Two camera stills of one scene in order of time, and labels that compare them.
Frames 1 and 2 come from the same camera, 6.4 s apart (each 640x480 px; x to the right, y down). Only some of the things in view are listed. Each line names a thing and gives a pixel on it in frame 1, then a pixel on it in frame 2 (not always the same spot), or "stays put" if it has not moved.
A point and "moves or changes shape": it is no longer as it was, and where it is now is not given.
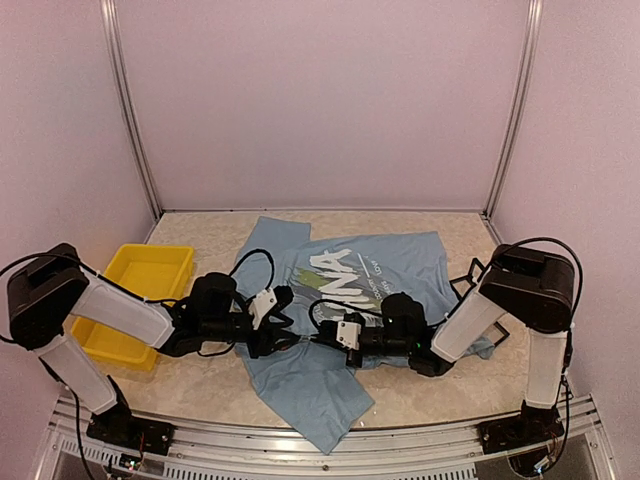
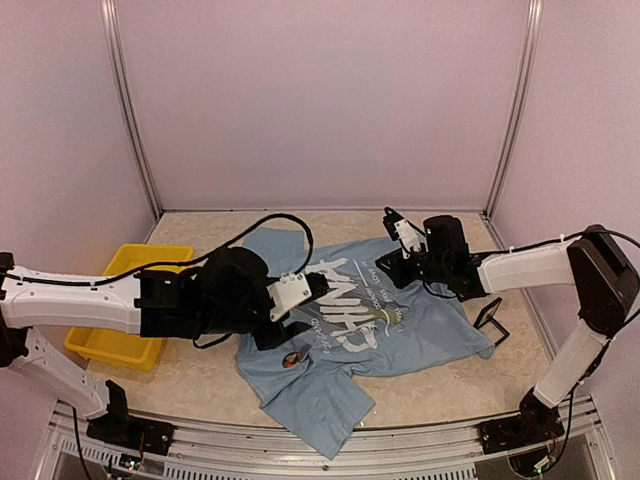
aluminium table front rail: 71,449 stays put
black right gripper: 329,339 to 399,276
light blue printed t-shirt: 315,388 moves or changes shape
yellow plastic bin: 153,272 stays put
